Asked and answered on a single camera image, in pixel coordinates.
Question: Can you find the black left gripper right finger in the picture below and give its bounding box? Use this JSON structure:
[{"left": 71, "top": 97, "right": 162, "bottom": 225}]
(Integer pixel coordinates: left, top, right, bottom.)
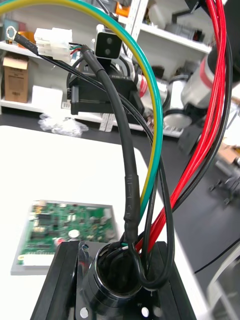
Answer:
[{"left": 155, "top": 241, "right": 199, "bottom": 320}]

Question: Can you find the white metal shelf with goods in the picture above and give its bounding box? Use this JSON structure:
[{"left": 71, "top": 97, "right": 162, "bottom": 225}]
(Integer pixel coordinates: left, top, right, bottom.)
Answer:
[
  {"left": 0, "top": 0, "right": 137, "bottom": 132},
  {"left": 129, "top": 0, "right": 213, "bottom": 138}
]

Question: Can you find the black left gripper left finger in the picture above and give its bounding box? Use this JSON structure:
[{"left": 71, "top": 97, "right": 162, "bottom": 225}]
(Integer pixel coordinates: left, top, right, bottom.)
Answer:
[{"left": 29, "top": 241, "right": 80, "bottom": 320}]

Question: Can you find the green circuit board grey frame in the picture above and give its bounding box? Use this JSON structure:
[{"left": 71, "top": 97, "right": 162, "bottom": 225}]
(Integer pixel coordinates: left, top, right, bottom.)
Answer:
[{"left": 10, "top": 199, "right": 118, "bottom": 276}]

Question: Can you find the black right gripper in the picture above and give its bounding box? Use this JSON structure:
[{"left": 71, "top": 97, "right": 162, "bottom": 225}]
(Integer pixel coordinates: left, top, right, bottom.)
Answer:
[{"left": 66, "top": 74, "right": 146, "bottom": 121}]

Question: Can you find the crumpled clear plastic bag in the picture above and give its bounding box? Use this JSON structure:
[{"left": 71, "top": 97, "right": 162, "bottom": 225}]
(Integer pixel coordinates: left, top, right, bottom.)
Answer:
[{"left": 38, "top": 112, "right": 89, "bottom": 138}]

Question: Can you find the cable bundle with metal plug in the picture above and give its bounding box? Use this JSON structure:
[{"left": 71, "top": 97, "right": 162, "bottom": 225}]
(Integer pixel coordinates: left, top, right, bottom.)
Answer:
[{"left": 0, "top": 0, "right": 233, "bottom": 320}]

